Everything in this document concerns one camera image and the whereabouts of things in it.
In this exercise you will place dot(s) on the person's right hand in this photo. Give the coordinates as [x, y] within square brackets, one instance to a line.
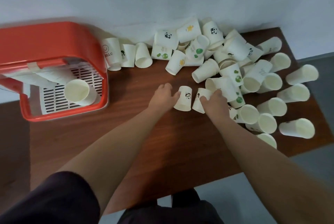
[216, 107]

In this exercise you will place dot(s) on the person's left hand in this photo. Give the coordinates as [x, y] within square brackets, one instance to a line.
[162, 99]

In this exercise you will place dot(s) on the person's left thumb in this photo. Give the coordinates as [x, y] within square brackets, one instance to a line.
[177, 96]

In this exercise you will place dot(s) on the person's right thumb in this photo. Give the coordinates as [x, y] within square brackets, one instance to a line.
[203, 101]

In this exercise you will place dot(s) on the white paper cup dark print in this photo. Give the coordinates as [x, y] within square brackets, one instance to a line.
[198, 105]

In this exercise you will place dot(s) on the white panda print paper cup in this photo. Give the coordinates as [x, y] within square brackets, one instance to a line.
[184, 101]

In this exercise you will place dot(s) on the person's right forearm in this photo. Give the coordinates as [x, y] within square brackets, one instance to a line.
[263, 169]

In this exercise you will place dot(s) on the person's left forearm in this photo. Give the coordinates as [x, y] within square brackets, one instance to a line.
[117, 148]

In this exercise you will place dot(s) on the pile of white paper cups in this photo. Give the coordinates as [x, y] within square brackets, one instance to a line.
[234, 72]

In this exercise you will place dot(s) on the nested stack of paper cups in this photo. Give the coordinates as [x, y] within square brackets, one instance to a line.
[78, 91]

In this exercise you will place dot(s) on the person's black trousers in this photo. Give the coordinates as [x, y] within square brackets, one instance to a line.
[180, 213]

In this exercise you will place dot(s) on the white slatted basket insert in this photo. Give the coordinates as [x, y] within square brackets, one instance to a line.
[53, 101]

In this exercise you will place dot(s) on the red plastic basket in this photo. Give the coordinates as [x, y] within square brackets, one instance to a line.
[49, 41]

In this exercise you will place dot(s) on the piece of beige tape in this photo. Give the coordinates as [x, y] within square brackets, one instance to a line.
[34, 66]

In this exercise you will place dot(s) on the person's black shirt sleeve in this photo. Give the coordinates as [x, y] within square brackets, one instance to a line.
[49, 200]

